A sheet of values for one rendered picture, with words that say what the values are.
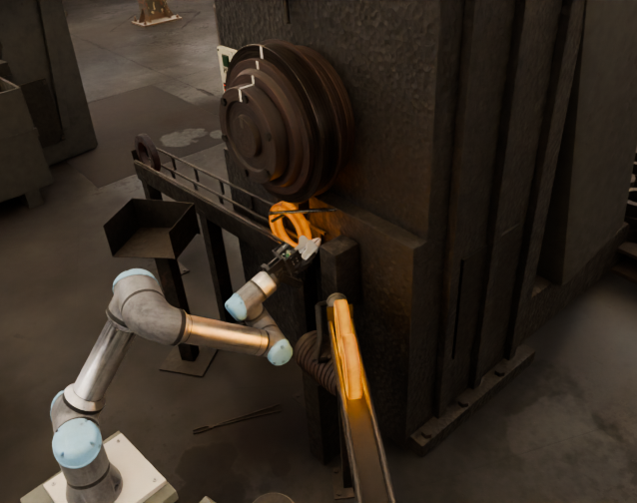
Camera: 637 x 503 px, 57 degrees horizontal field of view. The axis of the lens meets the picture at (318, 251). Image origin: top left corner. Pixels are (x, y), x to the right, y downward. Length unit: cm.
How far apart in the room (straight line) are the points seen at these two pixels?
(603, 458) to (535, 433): 23
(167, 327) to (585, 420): 157
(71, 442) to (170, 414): 77
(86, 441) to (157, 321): 38
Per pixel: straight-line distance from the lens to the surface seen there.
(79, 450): 169
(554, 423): 238
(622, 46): 217
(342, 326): 150
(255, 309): 174
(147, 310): 151
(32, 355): 292
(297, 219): 183
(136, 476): 187
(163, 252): 218
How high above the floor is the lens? 177
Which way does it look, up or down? 34 degrees down
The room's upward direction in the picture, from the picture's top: 4 degrees counter-clockwise
